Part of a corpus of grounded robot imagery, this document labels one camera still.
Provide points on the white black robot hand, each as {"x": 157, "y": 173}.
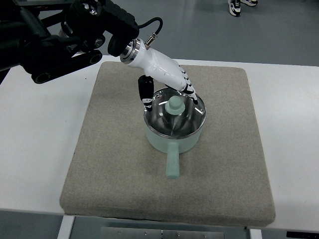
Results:
{"x": 159, "y": 67}

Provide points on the glass lid with green knob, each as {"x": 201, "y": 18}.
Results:
{"x": 174, "y": 114}

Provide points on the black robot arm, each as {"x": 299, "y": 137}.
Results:
{"x": 53, "y": 38}

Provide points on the mint green saucepan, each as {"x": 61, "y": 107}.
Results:
{"x": 173, "y": 148}

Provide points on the passer-by legs and shoes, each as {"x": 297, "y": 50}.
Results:
{"x": 235, "y": 6}

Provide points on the beige felt mat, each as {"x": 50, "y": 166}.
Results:
{"x": 116, "y": 173}

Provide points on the black label plate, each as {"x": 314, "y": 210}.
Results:
{"x": 302, "y": 235}

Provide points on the grey metal base plate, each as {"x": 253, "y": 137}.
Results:
{"x": 131, "y": 233}

